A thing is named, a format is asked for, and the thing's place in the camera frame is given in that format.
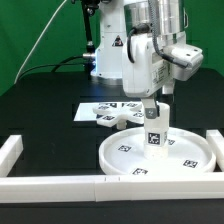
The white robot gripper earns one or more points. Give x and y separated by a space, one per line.
144 72

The white cross-shaped table base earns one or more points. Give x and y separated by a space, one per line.
119 116

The white round table top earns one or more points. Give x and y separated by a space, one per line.
123 154

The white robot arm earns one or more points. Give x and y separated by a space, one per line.
162 20

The white marker sheet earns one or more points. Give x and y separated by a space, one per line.
92 111

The white right fence bar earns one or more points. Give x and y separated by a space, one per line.
216 141

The white fence bar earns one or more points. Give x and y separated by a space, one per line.
9 153
110 188
216 141

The white front fence bar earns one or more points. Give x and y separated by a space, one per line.
110 188

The white left fence bar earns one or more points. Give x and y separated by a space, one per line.
9 153

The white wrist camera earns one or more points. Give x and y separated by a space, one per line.
187 59

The black camera stand pole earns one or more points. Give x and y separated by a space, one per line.
88 8

